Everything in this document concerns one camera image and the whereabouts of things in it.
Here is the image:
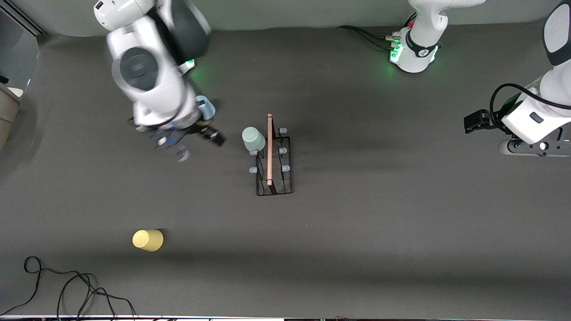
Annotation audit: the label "dark metal frame bar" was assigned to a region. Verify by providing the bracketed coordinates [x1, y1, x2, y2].
[0, 7, 45, 35]

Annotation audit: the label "yellow plastic cup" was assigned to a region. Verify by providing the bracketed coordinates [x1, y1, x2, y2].
[132, 229, 164, 252]

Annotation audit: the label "dark grey table mat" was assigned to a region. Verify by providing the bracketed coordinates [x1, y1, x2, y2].
[0, 20, 571, 318]

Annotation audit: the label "pale green plastic cup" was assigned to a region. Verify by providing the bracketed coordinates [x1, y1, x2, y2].
[242, 127, 266, 153]

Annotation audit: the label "black wire cup holder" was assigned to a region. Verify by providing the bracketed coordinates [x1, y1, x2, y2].
[248, 113, 294, 197]

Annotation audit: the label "left arm black wrist cable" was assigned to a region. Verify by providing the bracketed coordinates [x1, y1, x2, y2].
[489, 83, 571, 131]

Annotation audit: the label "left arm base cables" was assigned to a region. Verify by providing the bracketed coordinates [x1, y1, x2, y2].
[337, 12, 418, 50]

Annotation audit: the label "beige furniture piece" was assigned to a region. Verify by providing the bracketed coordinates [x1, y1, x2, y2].
[0, 85, 24, 150]

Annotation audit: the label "thin black loose cable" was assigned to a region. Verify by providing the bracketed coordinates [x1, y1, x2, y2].
[0, 255, 137, 319]

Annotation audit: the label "light blue plastic cup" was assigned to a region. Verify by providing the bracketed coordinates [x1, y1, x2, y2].
[195, 95, 216, 120]

